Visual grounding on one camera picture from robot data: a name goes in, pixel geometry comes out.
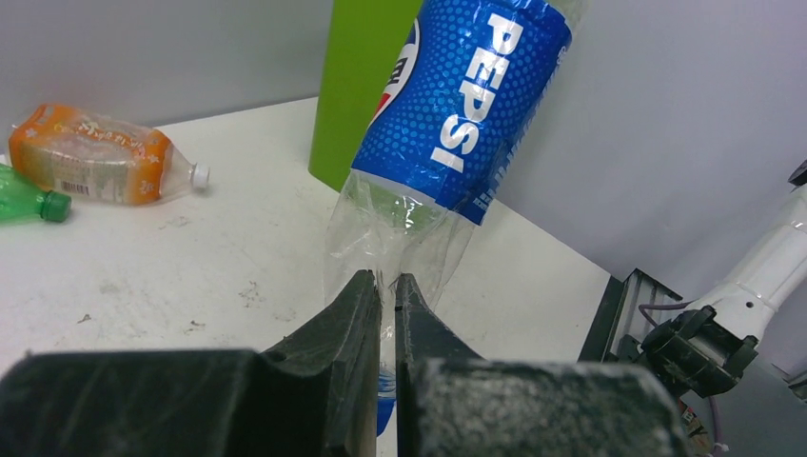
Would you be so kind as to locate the pepsi bottle blue cap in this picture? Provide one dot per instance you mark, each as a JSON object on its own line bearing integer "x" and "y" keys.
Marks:
{"x": 463, "y": 93}

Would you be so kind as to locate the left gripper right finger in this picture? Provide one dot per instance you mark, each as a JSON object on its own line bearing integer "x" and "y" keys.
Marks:
{"x": 453, "y": 402}

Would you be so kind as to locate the large orange tea bottle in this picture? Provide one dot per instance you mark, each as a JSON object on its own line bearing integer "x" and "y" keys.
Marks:
{"x": 101, "y": 158}

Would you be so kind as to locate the green soda bottle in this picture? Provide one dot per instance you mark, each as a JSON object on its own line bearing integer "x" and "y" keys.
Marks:
{"x": 23, "y": 200}

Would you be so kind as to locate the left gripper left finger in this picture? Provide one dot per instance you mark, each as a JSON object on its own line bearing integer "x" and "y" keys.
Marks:
{"x": 311, "y": 394}

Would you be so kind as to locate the green plastic bin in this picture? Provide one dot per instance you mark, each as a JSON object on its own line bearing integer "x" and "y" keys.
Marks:
{"x": 364, "y": 40}

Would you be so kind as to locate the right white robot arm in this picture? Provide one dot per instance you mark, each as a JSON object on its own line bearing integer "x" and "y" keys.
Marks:
{"x": 707, "y": 347}

